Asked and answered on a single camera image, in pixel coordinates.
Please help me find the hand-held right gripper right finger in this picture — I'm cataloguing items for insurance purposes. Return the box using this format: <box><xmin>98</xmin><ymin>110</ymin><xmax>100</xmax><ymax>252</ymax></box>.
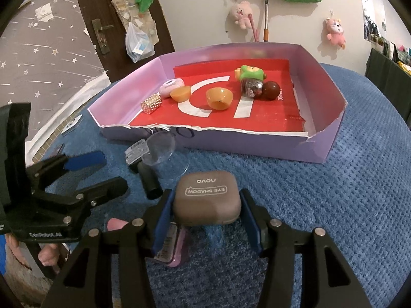
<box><xmin>240</xmin><ymin>189</ymin><xmax>373</xmax><ymax>308</ymax></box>

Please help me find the pink labelled bottle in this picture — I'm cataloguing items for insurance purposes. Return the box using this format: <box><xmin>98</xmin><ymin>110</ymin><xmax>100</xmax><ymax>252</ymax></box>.
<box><xmin>107</xmin><ymin>218</ymin><xmax>191</xmax><ymax>268</ymax></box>

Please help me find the pink bear plush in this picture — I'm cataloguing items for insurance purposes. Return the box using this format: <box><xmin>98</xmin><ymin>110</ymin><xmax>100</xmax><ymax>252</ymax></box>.
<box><xmin>229</xmin><ymin>1</ymin><xmax>254</xmax><ymax>30</ymax></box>

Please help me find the orange capsule half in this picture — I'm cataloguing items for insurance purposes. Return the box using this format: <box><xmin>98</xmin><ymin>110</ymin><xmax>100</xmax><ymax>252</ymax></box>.
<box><xmin>206</xmin><ymin>87</ymin><xmax>234</xmax><ymax>110</ymax></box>
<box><xmin>170</xmin><ymin>85</ymin><xmax>192</xmax><ymax>103</ymax></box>

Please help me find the brown eyeshadow case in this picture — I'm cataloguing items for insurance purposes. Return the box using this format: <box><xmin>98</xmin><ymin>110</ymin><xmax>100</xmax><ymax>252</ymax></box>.
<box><xmin>173</xmin><ymin>171</ymin><xmax>242</xmax><ymax>226</ymax></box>

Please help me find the dark brown door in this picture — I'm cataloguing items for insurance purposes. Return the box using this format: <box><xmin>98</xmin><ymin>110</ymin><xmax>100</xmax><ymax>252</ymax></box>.
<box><xmin>71</xmin><ymin>0</ymin><xmax>176</xmax><ymax>83</ymax></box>

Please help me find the metal door handle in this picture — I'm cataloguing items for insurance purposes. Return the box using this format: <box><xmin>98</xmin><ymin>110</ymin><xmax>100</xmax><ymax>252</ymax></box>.
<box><xmin>91</xmin><ymin>18</ymin><xmax>115</xmax><ymax>54</ymax></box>

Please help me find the clear plastic cup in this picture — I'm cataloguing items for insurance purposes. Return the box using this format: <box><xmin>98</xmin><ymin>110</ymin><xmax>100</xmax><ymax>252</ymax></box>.
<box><xmin>141</xmin><ymin>134</ymin><xmax>190</xmax><ymax>181</ymax></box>

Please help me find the clear plastic bag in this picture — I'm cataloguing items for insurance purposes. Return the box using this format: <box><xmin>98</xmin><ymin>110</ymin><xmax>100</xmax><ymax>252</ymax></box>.
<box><xmin>125</xmin><ymin>22</ymin><xmax>155</xmax><ymax>64</ymax></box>

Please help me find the small clear acrylic tag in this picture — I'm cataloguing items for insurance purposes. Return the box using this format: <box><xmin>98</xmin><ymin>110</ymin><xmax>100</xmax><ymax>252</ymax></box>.
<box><xmin>62</xmin><ymin>114</ymin><xmax>83</xmax><ymax>134</ymax></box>

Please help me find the studded metallic hair clip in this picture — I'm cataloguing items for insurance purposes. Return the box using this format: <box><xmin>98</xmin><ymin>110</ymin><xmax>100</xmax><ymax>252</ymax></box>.
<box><xmin>141</xmin><ymin>93</ymin><xmax>162</xmax><ymax>115</ymax></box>

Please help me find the small square clear box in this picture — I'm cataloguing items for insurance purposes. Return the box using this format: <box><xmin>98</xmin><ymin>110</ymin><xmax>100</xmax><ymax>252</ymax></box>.
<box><xmin>125</xmin><ymin>139</ymin><xmax>150</xmax><ymax>165</ymax></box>

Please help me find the long photo collage poster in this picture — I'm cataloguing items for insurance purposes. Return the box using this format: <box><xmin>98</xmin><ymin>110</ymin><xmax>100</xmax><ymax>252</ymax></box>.
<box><xmin>357</xmin><ymin>0</ymin><xmax>390</xmax><ymax>43</ymax></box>

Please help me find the clear hanging organizer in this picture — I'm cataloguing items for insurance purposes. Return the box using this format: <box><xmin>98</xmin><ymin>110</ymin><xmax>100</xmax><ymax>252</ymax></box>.
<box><xmin>97</xmin><ymin>0</ymin><xmax>160</xmax><ymax>46</ymax></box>

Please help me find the black tube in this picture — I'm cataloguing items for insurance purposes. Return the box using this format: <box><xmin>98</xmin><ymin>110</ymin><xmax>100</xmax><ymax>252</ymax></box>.
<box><xmin>137</xmin><ymin>161</ymin><xmax>162</xmax><ymax>199</ymax></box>

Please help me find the green duck toy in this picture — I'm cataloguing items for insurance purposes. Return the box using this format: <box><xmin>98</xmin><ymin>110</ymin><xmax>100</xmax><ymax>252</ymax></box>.
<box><xmin>234</xmin><ymin>65</ymin><xmax>267</xmax><ymax>83</ymax></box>

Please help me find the person's left forearm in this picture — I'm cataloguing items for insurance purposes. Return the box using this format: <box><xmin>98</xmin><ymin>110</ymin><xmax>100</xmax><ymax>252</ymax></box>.
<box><xmin>4</xmin><ymin>245</ymin><xmax>49</xmax><ymax>300</ymax></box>

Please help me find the metal mop pole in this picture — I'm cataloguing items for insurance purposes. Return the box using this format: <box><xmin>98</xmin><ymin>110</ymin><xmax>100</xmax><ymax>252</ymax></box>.
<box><xmin>262</xmin><ymin>0</ymin><xmax>270</xmax><ymax>42</ymax></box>

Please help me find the dark cloth covered table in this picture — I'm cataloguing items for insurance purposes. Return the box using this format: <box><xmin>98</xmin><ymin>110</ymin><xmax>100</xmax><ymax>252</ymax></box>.
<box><xmin>365</xmin><ymin>48</ymin><xmax>411</xmax><ymax>88</ymax></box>

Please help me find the person's left hand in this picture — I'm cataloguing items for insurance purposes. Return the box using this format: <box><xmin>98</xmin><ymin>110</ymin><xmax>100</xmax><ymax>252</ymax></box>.
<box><xmin>38</xmin><ymin>244</ymin><xmax>61</xmax><ymax>266</ymax></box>

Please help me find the pink cardboard box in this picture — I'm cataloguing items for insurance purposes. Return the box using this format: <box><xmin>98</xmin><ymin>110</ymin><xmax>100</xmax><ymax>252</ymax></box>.
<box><xmin>88</xmin><ymin>42</ymin><xmax>349</xmax><ymax>165</ymax></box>

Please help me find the red printed paper liner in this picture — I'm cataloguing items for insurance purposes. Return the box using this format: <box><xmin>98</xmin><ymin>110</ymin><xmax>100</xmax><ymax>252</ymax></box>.
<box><xmin>129</xmin><ymin>58</ymin><xmax>309</xmax><ymax>137</ymax></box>

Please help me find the pink cat plush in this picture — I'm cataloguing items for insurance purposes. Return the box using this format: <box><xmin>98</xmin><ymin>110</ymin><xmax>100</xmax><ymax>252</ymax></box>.
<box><xmin>324</xmin><ymin>18</ymin><xmax>347</xmax><ymax>50</ymax></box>

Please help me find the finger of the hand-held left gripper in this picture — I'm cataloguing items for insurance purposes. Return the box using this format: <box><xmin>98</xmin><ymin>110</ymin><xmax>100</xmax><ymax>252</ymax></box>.
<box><xmin>43</xmin><ymin>176</ymin><xmax>128</xmax><ymax>214</ymax></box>
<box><xmin>27</xmin><ymin>151</ymin><xmax>107</xmax><ymax>187</ymax></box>

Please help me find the green plush toy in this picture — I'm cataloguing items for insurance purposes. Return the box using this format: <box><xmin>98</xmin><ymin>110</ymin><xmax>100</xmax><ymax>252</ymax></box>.
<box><xmin>134</xmin><ymin>0</ymin><xmax>154</xmax><ymax>15</ymax></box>

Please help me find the row of cosmetic bottles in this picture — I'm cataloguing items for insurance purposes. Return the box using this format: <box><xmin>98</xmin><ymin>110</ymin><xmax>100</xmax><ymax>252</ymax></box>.
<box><xmin>373</xmin><ymin>35</ymin><xmax>411</xmax><ymax>65</ymax></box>

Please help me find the torn white paper piece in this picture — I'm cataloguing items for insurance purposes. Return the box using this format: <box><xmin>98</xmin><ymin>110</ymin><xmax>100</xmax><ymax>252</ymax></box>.
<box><xmin>34</xmin><ymin>3</ymin><xmax>54</xmax><ymax>23</ymax></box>

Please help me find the pink round compact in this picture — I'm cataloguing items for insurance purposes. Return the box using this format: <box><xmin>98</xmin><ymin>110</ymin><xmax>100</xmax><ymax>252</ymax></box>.
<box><xmin>160</xmin><ymin>78</ymin><xmax>184</xmax><ymax>99</ymax></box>

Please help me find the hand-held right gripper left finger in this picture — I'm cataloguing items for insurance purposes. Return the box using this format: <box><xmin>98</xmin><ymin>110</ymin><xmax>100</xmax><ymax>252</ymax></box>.
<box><xmin>40</xmin><ymin>189</ymin><xmax>176</xmax><ymax>308</ymax></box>

